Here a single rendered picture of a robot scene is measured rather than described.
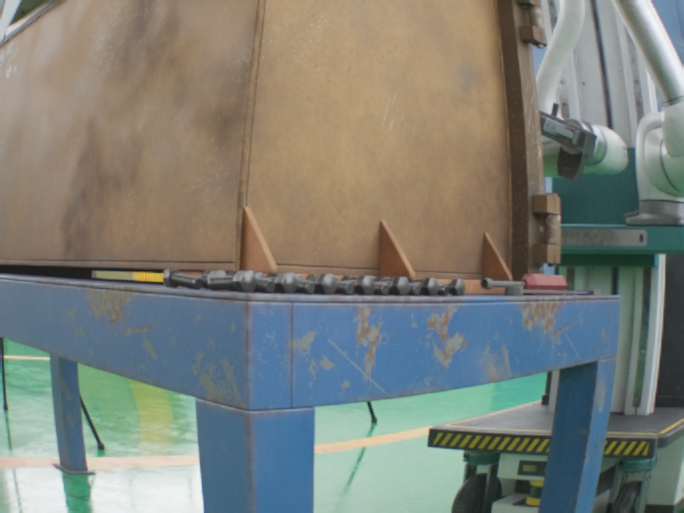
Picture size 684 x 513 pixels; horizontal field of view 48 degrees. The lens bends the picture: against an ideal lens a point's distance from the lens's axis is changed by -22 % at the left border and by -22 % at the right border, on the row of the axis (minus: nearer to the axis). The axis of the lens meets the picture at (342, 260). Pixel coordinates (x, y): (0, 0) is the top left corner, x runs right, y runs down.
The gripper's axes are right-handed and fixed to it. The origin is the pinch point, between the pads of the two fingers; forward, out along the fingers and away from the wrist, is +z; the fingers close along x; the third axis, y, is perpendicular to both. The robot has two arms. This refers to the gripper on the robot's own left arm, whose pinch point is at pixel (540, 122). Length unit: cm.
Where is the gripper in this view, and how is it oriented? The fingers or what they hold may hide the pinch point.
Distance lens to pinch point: 160.8
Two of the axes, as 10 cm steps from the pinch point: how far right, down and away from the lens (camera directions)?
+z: -6.9, -0.4, -7.2
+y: 2.8, -9.4, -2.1
